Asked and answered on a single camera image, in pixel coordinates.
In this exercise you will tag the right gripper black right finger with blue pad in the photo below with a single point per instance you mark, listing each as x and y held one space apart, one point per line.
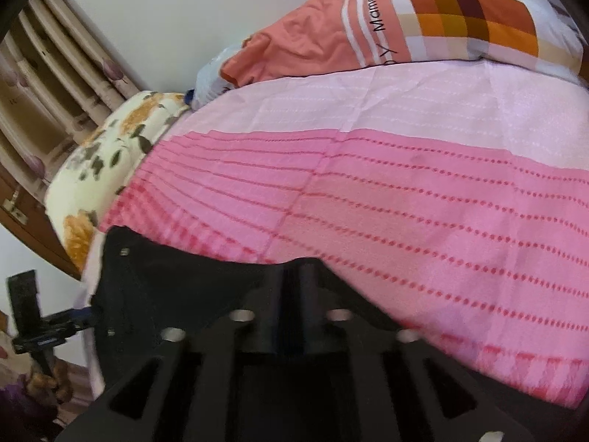
394 384

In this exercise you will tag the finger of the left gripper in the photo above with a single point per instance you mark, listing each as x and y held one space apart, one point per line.
83 318

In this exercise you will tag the light blue cloth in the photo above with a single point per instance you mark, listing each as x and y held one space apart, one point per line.
210 81

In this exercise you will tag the beige floral curtain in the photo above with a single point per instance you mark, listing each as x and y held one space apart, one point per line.
58 84

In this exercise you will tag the orange plaid folded blanket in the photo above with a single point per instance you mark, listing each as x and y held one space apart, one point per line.
328 36

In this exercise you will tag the pink checked bedsheet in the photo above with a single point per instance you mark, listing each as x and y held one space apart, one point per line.
453 195

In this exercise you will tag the brown wooden furniture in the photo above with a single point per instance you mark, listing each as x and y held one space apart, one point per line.
25 218

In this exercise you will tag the black pants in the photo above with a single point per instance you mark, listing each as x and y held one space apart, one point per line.
143 288

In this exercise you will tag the floral cream pillow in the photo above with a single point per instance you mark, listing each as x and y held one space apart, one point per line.
97 171

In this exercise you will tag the person's left hand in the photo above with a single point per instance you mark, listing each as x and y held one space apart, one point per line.
50 390

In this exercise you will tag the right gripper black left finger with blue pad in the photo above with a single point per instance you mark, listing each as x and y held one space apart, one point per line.
185 391

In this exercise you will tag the purple floral sleeve forearm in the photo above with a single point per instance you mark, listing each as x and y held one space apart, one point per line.
24 419

